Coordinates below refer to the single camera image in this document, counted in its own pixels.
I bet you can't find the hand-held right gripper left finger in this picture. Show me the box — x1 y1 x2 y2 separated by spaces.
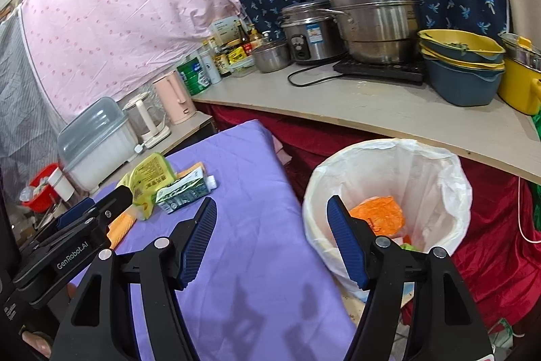
48 196 218 361

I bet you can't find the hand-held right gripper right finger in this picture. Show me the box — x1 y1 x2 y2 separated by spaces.
326 195 495 361

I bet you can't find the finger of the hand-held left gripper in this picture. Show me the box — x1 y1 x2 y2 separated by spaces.
57 185 135 230
33 211 114 257

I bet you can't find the yellow orange wrapper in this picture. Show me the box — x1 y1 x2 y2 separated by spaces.
105 211 138 249

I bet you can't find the yellow green food packet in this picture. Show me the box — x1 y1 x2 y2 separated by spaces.
116 153 177 221

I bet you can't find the orange printed plastic bag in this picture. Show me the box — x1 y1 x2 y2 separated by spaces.
349 195 406 237

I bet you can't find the white lined trash bin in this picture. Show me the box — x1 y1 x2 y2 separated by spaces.
302 138 473 302

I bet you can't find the person's left hand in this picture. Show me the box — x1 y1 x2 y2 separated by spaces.
21 331 53 359

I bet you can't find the red plastic basket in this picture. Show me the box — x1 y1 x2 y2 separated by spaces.
19 163 60 213

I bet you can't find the purple table cloth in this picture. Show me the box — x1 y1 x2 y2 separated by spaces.
68 119 364 361

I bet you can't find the white dish box grey lid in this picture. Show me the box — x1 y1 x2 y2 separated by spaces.
57 96 138 193

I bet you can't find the green patterned carton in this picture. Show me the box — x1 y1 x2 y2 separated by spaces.
156 170 212 215

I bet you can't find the white plastic cup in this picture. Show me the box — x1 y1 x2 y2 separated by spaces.
47 168 76 201

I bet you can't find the white glass kettle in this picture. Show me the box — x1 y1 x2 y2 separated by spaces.
122 92 172 150

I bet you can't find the pink electric kettle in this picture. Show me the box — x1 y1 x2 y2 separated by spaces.
152 70 197 125

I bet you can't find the grey striped cloth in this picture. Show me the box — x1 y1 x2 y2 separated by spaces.
0 12 64 176

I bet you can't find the green tin can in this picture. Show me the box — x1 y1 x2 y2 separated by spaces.
177 57 212 96

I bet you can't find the white bottle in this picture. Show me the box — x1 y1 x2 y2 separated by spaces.
198 47 222 85

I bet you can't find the dark sauce bottle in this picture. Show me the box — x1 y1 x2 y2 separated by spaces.
211 44 232 77

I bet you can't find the black induction cooktop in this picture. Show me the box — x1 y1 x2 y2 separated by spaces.
333 54 427 86

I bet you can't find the pink dotted curtain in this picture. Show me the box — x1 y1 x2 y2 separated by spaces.
19 0 246 120

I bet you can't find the small steel pot with lid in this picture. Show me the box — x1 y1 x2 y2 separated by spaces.
251 40 292 74

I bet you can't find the blue plastic basin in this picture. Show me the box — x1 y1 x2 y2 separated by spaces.
423 59 505 107

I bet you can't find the brown bottle red label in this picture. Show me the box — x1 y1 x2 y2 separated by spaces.
237 20 251 49

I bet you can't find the steel rice cooker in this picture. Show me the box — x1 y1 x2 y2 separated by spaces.
279 0 339 66

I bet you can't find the large steel steamer pot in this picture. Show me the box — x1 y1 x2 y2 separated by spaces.
319 0 432 65

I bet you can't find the yellow pot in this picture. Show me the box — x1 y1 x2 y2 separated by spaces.
496 32 541 116

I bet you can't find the yellow blue bowl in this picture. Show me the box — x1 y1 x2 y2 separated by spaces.
418 29 505 70

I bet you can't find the black power cable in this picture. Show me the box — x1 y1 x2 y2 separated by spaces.
287 63 339 88

